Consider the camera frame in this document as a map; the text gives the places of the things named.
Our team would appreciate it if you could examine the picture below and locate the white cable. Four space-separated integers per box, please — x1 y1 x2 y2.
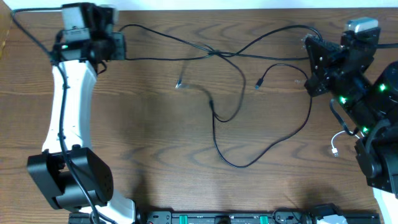
330 129 361 157

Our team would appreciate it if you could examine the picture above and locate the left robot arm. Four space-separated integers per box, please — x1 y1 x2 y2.
27 2 138 223

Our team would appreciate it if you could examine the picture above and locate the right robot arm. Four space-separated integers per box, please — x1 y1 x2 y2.
304 31 397 223

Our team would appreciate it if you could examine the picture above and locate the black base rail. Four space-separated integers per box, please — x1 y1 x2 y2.
68 210 382 224

